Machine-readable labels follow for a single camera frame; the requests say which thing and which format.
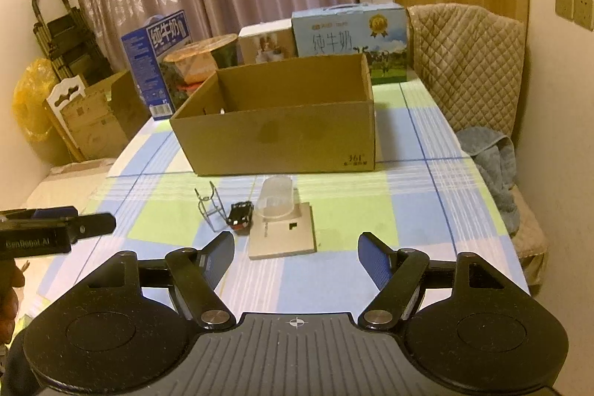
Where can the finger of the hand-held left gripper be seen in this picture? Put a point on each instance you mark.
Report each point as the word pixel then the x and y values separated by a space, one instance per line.
pixel 51 212
pixel 93 224

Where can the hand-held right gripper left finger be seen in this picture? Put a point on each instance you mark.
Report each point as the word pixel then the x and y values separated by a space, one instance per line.
pixel 220 257

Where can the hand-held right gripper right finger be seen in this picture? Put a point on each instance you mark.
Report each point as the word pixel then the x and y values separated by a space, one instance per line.
pixel 373 261

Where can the small black toy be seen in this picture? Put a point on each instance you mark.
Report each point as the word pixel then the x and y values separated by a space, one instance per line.
pixel 240 215

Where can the beige box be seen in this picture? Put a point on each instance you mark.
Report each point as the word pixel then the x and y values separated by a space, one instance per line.
pixel 283 238

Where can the clear plastic cup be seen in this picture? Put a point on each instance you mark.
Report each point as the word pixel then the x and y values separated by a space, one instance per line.
pixel 277 196

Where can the brown cardboard box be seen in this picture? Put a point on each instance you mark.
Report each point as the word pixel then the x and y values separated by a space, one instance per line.
pixel 278 136

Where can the person's left hand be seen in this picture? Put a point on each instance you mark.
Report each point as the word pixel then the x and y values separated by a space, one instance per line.
pixel 9 303

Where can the brown cardboard carton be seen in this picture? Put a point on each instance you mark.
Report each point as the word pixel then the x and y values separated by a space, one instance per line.
pixel 93 127

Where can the yellow plastic bag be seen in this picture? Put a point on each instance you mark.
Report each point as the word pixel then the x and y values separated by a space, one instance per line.
pixel 32 99

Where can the white carved chair back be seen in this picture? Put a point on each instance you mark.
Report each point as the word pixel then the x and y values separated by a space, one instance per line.
pixel 65 92

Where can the grey towel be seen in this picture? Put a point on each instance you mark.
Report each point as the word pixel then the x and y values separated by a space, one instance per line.
pixel 496 164

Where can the dark blue milk carton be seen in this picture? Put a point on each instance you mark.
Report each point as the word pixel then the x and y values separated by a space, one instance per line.
pixel 148 66

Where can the black folding ladder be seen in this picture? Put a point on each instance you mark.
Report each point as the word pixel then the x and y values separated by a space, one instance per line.
pixel 69 39

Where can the white product box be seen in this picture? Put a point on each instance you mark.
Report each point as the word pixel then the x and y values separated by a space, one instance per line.
pixel 264 43

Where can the beige quilted chair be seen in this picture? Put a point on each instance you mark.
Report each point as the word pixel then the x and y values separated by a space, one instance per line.
pixel 464 62

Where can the light blue milk case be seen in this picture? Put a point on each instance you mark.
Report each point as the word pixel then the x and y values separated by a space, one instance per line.
pixel 334 34

